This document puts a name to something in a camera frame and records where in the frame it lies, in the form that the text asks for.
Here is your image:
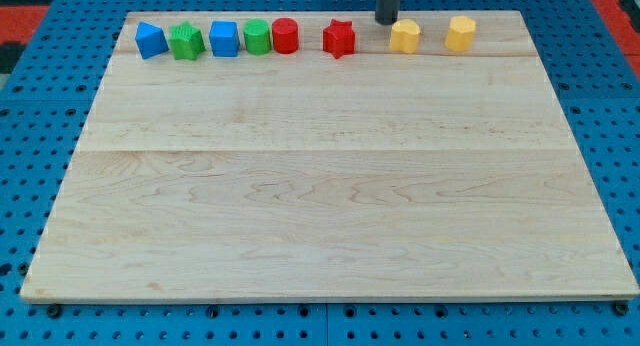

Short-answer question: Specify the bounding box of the yellow hexagon block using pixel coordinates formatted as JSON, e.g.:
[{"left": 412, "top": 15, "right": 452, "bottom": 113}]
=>
[{"left": 445, "top": 15, "right": 476, "bottom": 52}]

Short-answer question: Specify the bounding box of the light wooden board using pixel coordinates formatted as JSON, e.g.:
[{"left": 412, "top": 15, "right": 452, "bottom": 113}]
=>
[{"left": 20, "top": 11, "right": 639, "bottom": 305}]

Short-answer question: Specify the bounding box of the red star block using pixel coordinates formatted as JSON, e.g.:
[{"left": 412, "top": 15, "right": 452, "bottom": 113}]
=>
[{"left": 322, "top": 19, "right": 356, "bottom": 59}]

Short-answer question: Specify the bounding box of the red cylinder block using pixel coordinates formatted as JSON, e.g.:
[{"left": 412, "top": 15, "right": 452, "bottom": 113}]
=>
[{"left": 271, "top": 17, "right": 299, "bottom": 54}]

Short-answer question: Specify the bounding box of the green cylinder block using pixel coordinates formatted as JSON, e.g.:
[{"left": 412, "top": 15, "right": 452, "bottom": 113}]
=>
[{"left": 243, "top": 18, "right": 271, "bottom": 55}]

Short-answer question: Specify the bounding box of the blue cube block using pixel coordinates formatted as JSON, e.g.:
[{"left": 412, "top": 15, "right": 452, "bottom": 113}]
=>
[{"left": 209, "top": 20, "right": 240, "bottom": 57}]

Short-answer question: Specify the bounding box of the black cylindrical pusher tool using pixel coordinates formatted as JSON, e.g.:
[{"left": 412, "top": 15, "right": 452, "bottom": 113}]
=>
[{"left": 374, "top": 0, "right": 401, "bottom": 25}]

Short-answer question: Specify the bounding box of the green star block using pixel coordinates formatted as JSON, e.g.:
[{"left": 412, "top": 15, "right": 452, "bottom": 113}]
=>
[{"left": 169, "top": 21, "right": 205, "bottom": 61}]

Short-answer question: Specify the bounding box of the blue triangle block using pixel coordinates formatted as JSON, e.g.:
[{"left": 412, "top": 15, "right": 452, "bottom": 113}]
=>
[{"left": 135, "top": 22, "right": 169, "bottom": 59}]

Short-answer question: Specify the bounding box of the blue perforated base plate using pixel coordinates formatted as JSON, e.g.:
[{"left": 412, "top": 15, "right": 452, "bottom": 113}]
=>
[{"left": 1, "top": 0, "right": 639, "bottom": 345}]

